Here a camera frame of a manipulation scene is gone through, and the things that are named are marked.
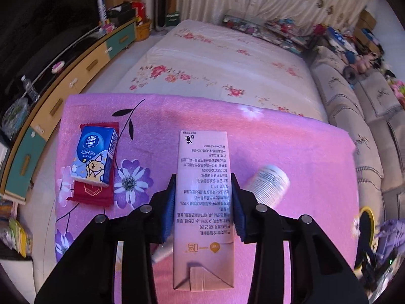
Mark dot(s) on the pile of books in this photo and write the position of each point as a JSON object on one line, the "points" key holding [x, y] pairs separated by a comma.
{"points": [[240, 23]]}

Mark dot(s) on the dark red flat packet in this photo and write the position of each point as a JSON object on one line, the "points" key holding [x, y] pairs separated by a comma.
{"points": [[91, 194]]}

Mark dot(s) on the clear water bottle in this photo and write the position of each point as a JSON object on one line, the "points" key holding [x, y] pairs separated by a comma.
{"points": [[31, 90]]}

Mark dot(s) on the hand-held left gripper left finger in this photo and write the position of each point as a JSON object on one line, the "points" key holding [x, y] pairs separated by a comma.
{"points": [[167, 212]]}

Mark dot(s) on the beige sofa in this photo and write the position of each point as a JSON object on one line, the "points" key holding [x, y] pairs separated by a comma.
{"points": [[364, 126]]}

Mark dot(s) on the small cardboard box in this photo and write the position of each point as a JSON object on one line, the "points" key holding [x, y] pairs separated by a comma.
{"points": [[367, 19]]}

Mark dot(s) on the grey plush toy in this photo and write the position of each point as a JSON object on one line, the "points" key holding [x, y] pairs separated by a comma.
{"points": [[351, 74]]}

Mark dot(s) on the yellow teal television cabinet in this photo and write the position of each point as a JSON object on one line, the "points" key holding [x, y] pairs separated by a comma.
{"points": [[79, 66]]}

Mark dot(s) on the clear plastic bag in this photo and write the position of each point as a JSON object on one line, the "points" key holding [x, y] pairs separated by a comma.
{"points": [[15, 114]]}

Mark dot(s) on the yellow basket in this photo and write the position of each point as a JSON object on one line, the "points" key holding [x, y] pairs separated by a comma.
{"points": [[143, 31]]}

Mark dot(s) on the beige patterned curtain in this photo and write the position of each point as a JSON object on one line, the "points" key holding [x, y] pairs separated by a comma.
{"points": [[253, 0]]}

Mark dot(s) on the yellow rimmed trash bin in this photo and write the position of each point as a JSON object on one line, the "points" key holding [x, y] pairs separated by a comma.
{"points": [[367, 224]]}

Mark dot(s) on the pink floral tablecloth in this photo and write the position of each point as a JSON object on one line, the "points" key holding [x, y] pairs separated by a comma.
{"points": [[284, 139]]}

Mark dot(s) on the small dark box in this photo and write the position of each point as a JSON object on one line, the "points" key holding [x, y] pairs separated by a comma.
{"points": [[172, 19]]}

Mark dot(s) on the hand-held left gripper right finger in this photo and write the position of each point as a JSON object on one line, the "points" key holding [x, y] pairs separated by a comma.
{"points": [[239, 218]]}

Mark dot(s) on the blue star print bag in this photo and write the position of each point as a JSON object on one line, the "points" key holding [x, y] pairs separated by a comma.
{"points": [[340, 39]]}

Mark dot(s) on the small pink white object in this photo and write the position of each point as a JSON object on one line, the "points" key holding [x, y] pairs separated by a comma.
{"points": [[58, 66]]}

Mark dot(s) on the black television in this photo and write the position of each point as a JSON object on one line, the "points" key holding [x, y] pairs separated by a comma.
{"points": [[47, 22]]}

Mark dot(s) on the white upright box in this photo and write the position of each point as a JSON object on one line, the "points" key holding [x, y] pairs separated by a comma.
{"points": [[101, 9]]}

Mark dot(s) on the blue tissue pack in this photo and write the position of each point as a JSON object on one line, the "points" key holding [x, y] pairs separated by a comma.
{"points": [[93, 155]]}

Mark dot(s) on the pink milk carton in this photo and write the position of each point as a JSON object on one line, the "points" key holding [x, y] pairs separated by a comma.
{"points": [[202, 180]]}

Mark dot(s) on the red box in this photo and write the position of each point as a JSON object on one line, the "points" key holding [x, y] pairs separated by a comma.
{"points": [[138, 11]]}

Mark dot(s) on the black tower fan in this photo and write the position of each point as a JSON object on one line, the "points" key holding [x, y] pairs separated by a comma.
{"points": [[162, 0]]}

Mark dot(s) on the row of plush toys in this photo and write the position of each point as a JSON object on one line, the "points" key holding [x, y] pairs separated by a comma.
{"points": [[395, 85]]}

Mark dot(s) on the stack of colourful books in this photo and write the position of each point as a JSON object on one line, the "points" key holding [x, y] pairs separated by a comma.
{"points": [[17, 231]]}

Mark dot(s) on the white paper cup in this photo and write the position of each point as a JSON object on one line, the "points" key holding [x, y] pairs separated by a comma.
{"points": [[269, 185]]}

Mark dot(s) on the person's purple clothing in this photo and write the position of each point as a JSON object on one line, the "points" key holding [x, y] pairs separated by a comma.
{"points": [[390, 237]]}

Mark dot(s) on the large cardboard box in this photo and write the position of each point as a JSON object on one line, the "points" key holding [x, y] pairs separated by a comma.
{"points": [[368, 39]]}

